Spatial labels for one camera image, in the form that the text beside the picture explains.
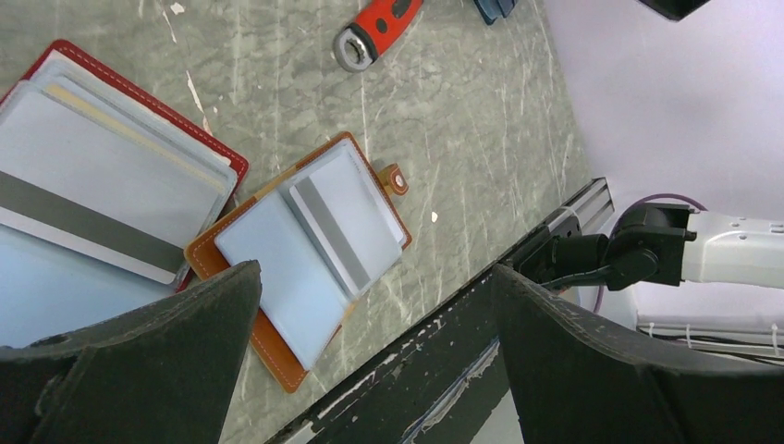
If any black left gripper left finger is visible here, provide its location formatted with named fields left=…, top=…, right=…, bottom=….
left=1, top=261, right=262, bottom=443

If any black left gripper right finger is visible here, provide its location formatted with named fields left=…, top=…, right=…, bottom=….
left=491, top=265, right=783, bottom=443

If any brown leather card holder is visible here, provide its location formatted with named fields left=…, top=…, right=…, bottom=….
left=184, top=131, right=412, bottom=393

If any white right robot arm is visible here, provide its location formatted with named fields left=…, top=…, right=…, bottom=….
left=512, top=203, right=783, bottom=291

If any blue leather card holder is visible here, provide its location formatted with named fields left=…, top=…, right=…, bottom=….
left=474, top=0, right=517, bottom=26

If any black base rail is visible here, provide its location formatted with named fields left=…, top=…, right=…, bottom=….
left=263, top=178, right=616, bottom=444

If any red handled adjustable wrench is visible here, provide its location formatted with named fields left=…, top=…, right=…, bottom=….
left=333, top=0, right=423, bottom=73

